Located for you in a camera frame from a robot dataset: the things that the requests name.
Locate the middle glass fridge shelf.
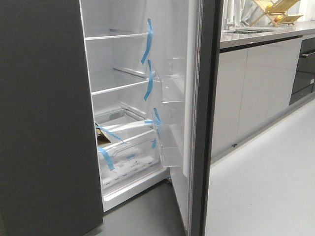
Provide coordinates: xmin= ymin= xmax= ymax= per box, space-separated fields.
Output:
xmin=90 ymin=68 xmax=158 ymax=98

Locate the black built-in oven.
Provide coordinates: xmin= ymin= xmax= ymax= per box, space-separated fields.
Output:
xmin=289 ymin=38 xmax=315 ymax=105

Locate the red yellow apple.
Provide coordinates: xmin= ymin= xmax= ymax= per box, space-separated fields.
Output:
xmin=274 ymin=15 xmax=284 ymax=22

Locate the stainless steel sink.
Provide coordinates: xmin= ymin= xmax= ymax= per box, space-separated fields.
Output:
xmin=222 ymin=28 xmax=274 ymax=34

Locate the brown cardboard piece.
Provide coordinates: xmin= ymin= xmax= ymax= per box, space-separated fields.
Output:
xmin=94 ymin=122 xmax=111 ymax=146

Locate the glass fridge shelf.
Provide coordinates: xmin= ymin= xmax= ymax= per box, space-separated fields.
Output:
xmin=85 ymin=29 xmax=148 ymax=41
xmin=90 ymin=68 xmax=158 ymax=98

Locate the dark grey fridge door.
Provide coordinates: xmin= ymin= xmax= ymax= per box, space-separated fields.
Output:
xmin=158 ymin=0 xmax=223 ymax=236
xmin=0 ymin=0 xmax=103 ymax=236

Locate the blue tape on drawer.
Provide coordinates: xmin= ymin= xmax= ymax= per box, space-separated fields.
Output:
xmin=97 ymin=147 xmax=115 ymax=171

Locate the grey window curtain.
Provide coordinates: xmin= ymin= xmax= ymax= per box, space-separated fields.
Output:
xmin=234 ymin=0 xmax=262 ymax=27

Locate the upper clear door bin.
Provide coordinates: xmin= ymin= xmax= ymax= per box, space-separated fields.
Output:
xmin=156 ymin=57 xmax=186 ymax=103

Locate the grey kitchen countertop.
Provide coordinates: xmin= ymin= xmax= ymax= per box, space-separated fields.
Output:
xmin=220 ymin=21 xmax=315 ymax=49

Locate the blue tape strip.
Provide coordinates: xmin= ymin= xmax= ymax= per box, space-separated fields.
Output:
xmin=141 ymin=18 xmax=154 ymax=64
xmin=143 ymin=59 xmax=154 ymax=101

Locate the white fridge interior cabinet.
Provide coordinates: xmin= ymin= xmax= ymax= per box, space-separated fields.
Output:
xmin=80 ymin=0 xmax=193 ymax=211

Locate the blue tape strip top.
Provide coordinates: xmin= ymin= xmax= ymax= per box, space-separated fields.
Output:
xmin=141 ymin=18 xmax=154 ymax=64

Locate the grey cabinet door right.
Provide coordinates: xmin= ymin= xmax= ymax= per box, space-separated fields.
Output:
xmin=238 ymin=38 xmax=302 ymax=139

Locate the lower clear door bin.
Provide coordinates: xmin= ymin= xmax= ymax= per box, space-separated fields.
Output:
xmin=155 ymin=120 xmax=183 ymax=168

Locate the clear door bin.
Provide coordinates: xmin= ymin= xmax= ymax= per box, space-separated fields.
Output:
xmin=156 ymin=57 xmax=186 ymax=103
xmin=155 ymin=120 xmax=183 ymax=168

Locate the blue tape strip middle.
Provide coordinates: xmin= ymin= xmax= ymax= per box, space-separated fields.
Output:
xmin=143 ymin=59 xmax=154 ymax=101

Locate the upper glass fridge shelf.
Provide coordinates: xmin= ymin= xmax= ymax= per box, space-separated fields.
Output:
xmin=85 ymin=29 xmax=148 ymax=41

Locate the wooden dish rack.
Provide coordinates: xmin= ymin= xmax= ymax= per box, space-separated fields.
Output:
xmin=250 ymin=0 xmax=304 ymax=27

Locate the clear crisper drawer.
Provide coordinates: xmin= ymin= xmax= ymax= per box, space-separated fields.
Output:
xmin=98 ymin=130 xmax=160 ymax=189
xmin=94 ymin=109 xmax=153 ymax=144

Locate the grey cabinet door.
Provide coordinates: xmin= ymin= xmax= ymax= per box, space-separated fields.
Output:
xmin=211 ymin=49 xmax=248 ymax=157
xmin=238 ymin=38 xmax=302 ymax=139

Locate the silver kitchen faucet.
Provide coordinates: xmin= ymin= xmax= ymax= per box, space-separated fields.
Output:
xmin=222 ymin=0 xmax=237 ymax=31

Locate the grey cabinet door left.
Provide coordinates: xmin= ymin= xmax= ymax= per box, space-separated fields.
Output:
xmin=211 ymin=49 xmax=248 ymax=157

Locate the upper clear crisper drawer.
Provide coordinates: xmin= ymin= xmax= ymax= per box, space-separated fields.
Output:
xmin=94 ymin=109 xmax=153 ymax=144

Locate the lower clear crisper drawer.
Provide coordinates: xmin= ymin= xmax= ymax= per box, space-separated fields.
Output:
xmin=98 ymin=130 xmax=160 ymax=189

